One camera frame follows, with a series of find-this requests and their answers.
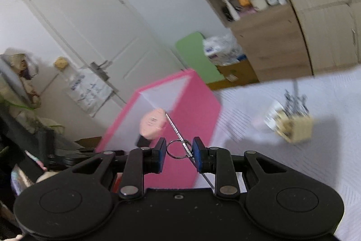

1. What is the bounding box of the beige plastic box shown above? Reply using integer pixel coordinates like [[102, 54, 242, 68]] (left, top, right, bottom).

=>
[[264, 101, 314, 144]]

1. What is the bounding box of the pink round compact case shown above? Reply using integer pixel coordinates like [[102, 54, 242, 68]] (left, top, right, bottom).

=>
[[139, 108, 166, 140]]

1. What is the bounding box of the metal key with ring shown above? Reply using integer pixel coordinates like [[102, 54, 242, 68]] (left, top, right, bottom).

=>
[[165, 112, 214, 190]]

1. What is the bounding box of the pink cardboard storage box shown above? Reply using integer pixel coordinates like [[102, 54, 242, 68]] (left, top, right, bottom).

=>
[[96, 69, 222, 188]]

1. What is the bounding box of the white patterned bed sheet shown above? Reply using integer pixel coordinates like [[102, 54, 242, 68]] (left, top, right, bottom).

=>
[[211, 67, 360, 240]]

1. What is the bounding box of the white tote bag on door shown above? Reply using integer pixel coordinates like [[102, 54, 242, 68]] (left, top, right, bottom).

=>
[[64, 68, 113, 117]]

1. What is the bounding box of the brown cardboard box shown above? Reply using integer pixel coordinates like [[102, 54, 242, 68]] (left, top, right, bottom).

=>
[[217, 59, 259, 86]]

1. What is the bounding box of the white plastic-wrapped package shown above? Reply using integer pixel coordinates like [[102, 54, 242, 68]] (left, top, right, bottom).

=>
[[203, 32, 245, 66]]

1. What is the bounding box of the white panel door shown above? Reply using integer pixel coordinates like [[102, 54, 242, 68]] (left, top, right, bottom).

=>
[[25, 0, 184, 106]]

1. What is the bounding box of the green folding table board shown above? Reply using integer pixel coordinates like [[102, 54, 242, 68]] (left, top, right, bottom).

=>
[[175, 32, 225, 84]]

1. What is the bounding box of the white round jar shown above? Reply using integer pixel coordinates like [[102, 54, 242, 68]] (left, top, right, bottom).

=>
[[250, 0, 269, 12]]

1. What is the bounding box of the wooden shelf cabinet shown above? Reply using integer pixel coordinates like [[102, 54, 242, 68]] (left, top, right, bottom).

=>
[[206, 0, 313, 81]]

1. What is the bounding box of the metal door handle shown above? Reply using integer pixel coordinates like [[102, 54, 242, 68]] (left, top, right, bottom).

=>
[[89, 61, 111, 81]]

